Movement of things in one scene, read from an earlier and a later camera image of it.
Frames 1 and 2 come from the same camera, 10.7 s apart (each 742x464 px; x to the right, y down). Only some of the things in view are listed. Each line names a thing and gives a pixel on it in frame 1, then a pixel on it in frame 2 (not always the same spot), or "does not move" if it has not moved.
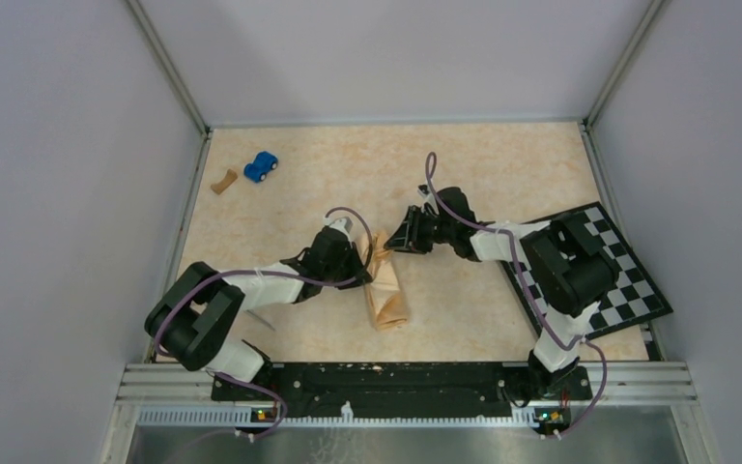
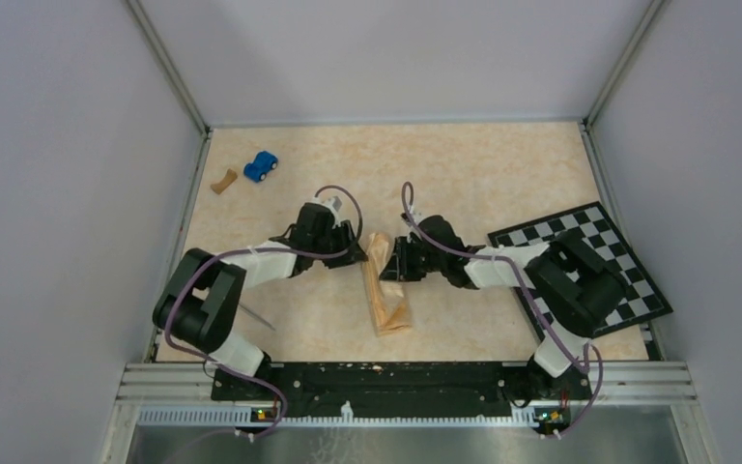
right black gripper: x=408 y=238 -> x=399 y=268
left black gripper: x=358 y=270 -> x=355 y=255
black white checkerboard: x=634 y=301 does not move
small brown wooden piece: x=223 y=185 does not move
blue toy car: x=264 y=161 does not move
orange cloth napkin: x=385 y=293 does not move
